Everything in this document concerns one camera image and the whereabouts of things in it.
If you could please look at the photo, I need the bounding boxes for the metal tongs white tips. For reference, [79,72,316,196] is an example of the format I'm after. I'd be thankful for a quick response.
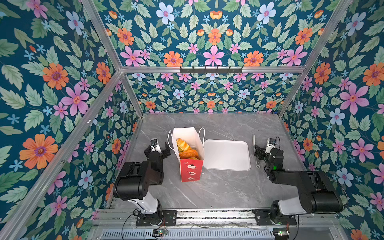
[252,135,261,169]

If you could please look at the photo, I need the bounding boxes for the long twisted fake bread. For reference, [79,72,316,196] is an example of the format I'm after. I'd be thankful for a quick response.
[177,139,191,153]

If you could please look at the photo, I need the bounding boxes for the brown croissant fake bread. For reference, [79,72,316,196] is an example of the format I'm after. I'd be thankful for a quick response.
[179,149,199,160]

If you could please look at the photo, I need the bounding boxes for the white red paper bag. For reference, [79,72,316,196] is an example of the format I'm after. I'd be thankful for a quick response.
[167,127,206,183]

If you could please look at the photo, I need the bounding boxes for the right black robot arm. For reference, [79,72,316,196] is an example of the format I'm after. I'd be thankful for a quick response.
[254,145,344,225]

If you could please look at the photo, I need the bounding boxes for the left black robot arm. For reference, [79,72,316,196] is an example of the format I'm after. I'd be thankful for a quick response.
[113,139,171,226]

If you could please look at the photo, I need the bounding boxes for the white rectangular tray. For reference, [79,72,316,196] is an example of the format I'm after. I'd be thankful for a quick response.
[203,140,251,172]

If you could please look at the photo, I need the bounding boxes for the black hook rack bar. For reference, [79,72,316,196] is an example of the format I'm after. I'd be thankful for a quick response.
[179,66,243,74]

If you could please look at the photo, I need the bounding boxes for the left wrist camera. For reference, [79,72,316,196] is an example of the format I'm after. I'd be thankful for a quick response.
[150,139,161,152]

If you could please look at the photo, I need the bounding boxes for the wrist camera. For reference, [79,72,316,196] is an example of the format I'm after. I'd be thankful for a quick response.
[266,138,276,152]
[150,139,161,152]

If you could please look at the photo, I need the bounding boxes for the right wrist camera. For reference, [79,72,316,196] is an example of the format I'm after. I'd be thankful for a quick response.
[266,138,276,152]

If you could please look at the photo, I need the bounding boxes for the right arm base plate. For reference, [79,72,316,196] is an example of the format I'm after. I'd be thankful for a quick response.
[252,209,297,226]

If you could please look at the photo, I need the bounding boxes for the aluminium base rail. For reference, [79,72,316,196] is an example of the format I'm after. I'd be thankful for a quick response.
[91,208,341,230]

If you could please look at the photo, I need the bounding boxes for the white slotted cable duct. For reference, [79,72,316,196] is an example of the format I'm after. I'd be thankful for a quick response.
[100,229,275,240]

